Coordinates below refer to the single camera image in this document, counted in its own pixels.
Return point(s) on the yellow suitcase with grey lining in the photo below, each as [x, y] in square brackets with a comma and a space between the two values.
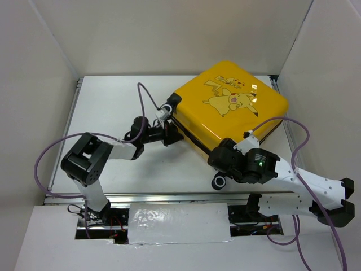
[225, 102]

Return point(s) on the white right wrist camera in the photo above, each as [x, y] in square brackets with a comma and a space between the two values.
[249, 142]

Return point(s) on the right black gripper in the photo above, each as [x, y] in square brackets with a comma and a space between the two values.
[226, 174]

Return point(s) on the aluminium front rail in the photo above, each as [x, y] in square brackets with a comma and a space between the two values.
[173, 198]

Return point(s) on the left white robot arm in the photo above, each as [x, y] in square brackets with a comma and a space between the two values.
[86, 160]

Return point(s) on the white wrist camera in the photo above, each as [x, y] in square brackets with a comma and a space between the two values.
[164, 112]
[249, 142]

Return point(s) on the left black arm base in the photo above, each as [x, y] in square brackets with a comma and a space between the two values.
[114, 227]

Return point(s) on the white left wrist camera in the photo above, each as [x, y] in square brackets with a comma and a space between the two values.
[164, 112]

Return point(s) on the white foil cover sheet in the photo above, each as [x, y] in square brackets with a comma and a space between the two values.
[178, 223]

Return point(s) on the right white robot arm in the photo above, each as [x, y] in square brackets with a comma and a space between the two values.
[309, 194]

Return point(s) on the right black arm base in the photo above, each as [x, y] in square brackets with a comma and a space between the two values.
[246, 220]

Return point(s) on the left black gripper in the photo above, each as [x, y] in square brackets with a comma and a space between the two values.
[170, 136]

